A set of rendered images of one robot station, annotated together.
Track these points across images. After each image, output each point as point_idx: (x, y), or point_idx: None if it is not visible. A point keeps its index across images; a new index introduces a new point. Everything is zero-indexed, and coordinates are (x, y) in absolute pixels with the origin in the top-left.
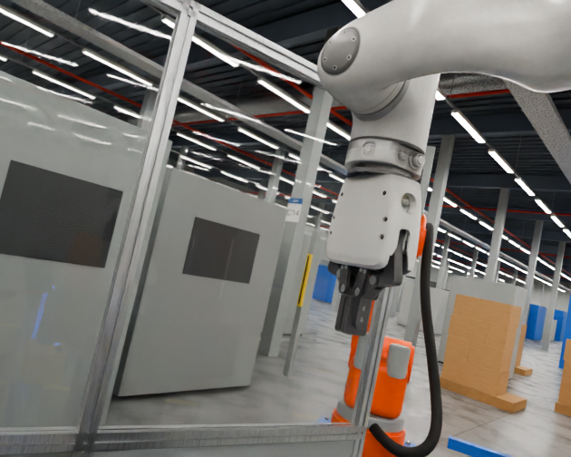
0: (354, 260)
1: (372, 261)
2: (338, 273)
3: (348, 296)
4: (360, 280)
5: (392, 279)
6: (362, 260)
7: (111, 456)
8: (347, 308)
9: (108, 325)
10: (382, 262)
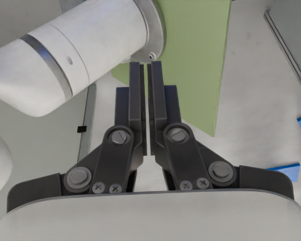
0: (125, 201)
1: (42, 211)
2: (222, 169)
3: (137, 118)
4: (110, 161)
5: (12, 194)
6: (84, 207)
7: None
8: (131, 95)
9: None
10: (5, 217)
